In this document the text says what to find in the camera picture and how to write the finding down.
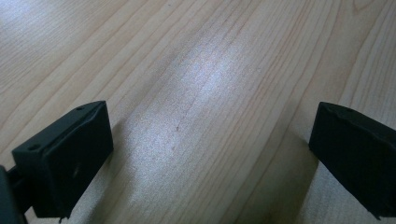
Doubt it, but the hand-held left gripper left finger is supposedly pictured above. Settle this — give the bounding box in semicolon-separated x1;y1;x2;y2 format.
11;100;115;220

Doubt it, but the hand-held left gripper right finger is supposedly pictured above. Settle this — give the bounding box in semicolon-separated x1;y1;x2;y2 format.
307;101;396;220

